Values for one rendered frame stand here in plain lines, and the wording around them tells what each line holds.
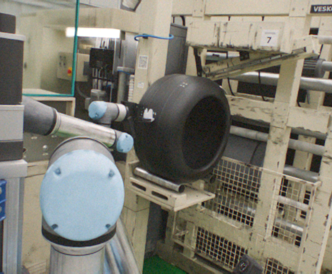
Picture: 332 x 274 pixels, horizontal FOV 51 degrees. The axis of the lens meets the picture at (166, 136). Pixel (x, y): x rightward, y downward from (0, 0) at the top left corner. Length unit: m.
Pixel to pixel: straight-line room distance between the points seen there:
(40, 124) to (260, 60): 1.30
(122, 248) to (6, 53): 0.47
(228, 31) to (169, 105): 0.59
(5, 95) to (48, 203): 0.38
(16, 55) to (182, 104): 1.00
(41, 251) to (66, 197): 1.77
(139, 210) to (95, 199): 1.70
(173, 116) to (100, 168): 1.18
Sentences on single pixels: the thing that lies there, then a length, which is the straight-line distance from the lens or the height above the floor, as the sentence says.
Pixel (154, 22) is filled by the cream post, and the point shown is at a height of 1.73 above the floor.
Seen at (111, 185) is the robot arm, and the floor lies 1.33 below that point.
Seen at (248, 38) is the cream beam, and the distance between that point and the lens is 1.95.
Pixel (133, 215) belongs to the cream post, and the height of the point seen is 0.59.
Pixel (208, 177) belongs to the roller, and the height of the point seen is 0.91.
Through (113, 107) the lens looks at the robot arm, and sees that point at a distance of 1.48.
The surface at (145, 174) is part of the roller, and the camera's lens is 1.95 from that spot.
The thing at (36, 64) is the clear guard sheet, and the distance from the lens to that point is 1.96.
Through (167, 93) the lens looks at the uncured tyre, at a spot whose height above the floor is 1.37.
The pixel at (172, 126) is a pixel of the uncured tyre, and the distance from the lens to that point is 1.66.
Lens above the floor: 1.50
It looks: 11 degrees down
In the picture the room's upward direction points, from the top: 7 degrees clockwise
